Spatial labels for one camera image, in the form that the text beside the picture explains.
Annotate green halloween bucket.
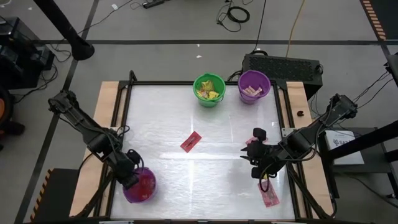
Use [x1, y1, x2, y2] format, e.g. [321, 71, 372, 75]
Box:
[192, 72, 227, 108]

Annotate black orange wheeled device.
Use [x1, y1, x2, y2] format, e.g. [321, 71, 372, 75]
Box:
[0, 85, 25, 152]

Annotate black computer case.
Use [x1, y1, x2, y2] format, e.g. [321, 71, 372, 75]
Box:
[242, 53, 323, 100]

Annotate black metal beam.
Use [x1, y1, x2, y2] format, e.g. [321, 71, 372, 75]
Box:
[326, 119, 398, 162]

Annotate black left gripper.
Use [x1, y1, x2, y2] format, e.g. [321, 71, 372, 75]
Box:
[114, 149, 144, 191]

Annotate yellow floor cable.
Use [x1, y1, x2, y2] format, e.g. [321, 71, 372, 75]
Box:
[285, 0, 306, 58]

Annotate black power strip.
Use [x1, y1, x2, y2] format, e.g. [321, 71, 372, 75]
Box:
[142, 0, 165, 9]

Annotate coiled black cable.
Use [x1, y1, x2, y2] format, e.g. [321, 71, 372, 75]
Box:
[216, 0, 251, 33]

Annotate black mat orange stripes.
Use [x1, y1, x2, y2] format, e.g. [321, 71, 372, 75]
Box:
[29, 167, 80, 223]
[360, 0, 398, 41]

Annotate black equipment cart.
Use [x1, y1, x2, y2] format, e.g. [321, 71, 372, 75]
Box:
[0, 17, 55, 90]

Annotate black table frame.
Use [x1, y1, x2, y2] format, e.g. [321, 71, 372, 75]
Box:
[74, 70, 338, 222]

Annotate plywood board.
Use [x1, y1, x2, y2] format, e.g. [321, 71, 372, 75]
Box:
[285, 81, 335, 215]
[68, 81, 121, 217]

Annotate purple halloween bucket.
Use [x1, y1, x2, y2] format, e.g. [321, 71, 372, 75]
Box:
[122, 166, 158, 205]
[238, 69, 272, 105]

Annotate black floor cable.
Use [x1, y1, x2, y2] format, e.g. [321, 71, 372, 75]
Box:
[251, 0, 267, 52]

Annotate white labelled box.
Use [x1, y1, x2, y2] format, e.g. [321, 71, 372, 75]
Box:
[325, 129, 365, 166]

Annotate black pole stand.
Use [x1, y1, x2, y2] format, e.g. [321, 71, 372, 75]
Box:
[33, 0, 95, 61]

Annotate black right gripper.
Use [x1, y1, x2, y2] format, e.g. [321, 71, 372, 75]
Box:
[241, 127, 282, 180]

